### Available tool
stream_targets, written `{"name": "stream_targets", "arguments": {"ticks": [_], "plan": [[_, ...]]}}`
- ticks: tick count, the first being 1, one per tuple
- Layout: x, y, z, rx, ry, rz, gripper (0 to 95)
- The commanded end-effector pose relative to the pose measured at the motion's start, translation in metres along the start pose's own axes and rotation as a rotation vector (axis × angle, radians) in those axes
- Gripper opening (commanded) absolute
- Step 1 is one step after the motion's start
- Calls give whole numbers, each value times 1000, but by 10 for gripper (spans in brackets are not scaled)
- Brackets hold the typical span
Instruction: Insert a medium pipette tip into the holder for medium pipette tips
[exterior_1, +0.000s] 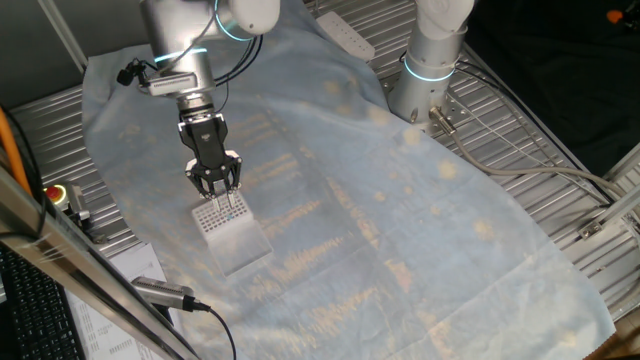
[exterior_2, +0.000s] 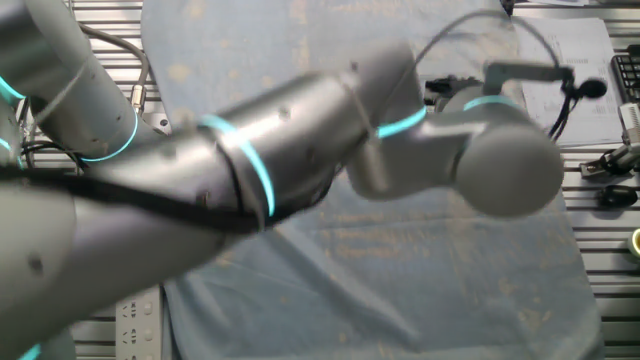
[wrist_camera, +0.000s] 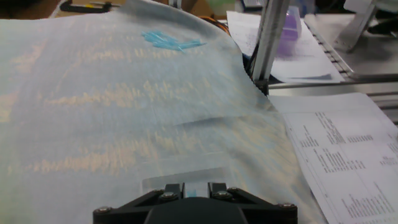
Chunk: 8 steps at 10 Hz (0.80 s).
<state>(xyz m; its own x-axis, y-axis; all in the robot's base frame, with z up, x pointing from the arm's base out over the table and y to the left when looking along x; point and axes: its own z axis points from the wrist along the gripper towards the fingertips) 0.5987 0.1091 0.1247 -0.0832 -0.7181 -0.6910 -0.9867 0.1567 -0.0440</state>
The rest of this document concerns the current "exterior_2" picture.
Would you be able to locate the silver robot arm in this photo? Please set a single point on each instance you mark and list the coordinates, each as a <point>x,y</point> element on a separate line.
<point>300,130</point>

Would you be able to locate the printed white paper sheet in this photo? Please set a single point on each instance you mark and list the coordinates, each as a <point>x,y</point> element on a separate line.
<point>600,120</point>

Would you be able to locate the black knob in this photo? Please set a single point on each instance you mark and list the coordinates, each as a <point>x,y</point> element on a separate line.
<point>617,196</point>

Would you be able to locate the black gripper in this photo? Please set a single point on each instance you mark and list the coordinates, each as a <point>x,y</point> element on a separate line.
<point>450,87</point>

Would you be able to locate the light blue cloth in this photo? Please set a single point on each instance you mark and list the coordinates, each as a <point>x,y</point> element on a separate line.
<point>400,280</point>

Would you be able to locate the black keyboard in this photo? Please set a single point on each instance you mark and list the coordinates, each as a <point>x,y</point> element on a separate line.
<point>630,72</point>

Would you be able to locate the white power strip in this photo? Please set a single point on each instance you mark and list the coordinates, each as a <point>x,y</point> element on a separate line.
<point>140,325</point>

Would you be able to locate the black foam microphone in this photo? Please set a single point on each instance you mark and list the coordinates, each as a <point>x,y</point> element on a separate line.
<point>592,88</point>

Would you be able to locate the silver wrist mount bracket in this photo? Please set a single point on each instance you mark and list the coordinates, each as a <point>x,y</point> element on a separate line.
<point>530,71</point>

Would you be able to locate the black clamp bracket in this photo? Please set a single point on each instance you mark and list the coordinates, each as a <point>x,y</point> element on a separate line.
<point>612,162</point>

